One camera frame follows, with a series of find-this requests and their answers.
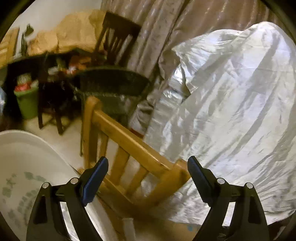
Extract green trash bin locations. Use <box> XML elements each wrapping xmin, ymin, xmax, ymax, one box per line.
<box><xmin>14</xmin><ymin>87</ymin><xmax>38</xmax><ymax>120</ymax></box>

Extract white floral plastic basin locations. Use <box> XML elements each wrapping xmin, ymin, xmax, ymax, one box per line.
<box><xmin>1</xmin><ymin>130</ymin><xmax>117</xmax><ymax>240</ymax></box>

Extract light wooden chair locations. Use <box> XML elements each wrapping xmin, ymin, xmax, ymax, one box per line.
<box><xmin>79</xmin><ymin>96</ymin><xmax>190</xmax><ymax>232</ymax></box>

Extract white silvery plastic sheet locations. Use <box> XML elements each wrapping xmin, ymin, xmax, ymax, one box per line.
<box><xmin>144</xmin><ymin>22</ymin><xmax>295</xmax><ymax>224</ymax></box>

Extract dark cluttered desk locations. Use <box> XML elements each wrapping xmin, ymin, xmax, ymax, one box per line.
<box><xmin>1</xmin><ymin>50</ymin><xmax>91</xmax><ymax>135</ymax></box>

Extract crumpled brown paper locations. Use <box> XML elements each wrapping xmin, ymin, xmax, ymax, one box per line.
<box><xmin>27</xmin><ymin>9</ymin><xmax>106</xmax><ymax>56</ymax></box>

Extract dark wooden chair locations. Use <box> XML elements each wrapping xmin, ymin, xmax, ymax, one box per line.
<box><xmin>92</xmin><ymin>11</ymin><xmax>142</xmax><ymax>67</ymax></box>

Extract brown patterned curtain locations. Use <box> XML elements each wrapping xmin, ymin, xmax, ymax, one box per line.
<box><xmin>101</xmin><ymin>0</ymin><xmax>282</xmax><ymax>135</ymax></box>

